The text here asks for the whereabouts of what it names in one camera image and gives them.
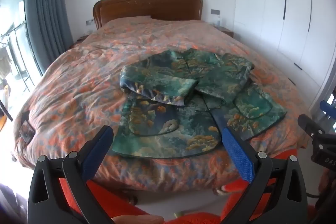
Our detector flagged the bed with orange floral quilt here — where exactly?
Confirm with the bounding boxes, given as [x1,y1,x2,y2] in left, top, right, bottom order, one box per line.
[12,17,313,191]

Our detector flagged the green landscape print jacket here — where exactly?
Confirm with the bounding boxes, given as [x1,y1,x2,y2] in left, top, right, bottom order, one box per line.
[112,48,288,160]

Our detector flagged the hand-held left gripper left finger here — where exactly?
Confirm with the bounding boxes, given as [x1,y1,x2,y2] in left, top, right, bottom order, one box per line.
[28,125,116,224]

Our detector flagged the white wardrobe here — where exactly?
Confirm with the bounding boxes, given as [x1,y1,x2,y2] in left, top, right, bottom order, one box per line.
[234,0,336,109]

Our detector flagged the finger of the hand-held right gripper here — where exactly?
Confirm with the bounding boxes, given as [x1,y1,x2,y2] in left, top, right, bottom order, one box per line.
[320,101,336,132]
[298,114,328,141]

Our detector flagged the glass balcony door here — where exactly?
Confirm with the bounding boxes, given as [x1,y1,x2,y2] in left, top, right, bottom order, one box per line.
[0,0,44,132]

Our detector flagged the person's right forearm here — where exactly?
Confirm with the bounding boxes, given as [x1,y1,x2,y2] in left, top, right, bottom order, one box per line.
[318,168,336,214]

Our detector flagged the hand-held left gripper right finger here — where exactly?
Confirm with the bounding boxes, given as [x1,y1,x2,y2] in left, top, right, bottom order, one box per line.
[220,127,308,224]

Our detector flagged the person's left hand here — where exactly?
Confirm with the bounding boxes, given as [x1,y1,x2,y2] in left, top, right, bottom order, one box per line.
[112,214,164,224]

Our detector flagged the wooden bed headboard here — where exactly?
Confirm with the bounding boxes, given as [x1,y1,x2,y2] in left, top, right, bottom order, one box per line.
[92,0,204,30]

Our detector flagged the dark quilt label patch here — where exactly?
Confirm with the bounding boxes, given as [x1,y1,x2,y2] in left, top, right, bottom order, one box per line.
[20,120,35,142]

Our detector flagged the grey-blue curtain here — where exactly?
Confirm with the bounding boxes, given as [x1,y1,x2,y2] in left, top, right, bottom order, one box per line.
[24,0,74,76]

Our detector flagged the person's orange fleece clothing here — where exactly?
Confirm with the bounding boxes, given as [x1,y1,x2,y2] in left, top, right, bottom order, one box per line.
[59,149,318,224]

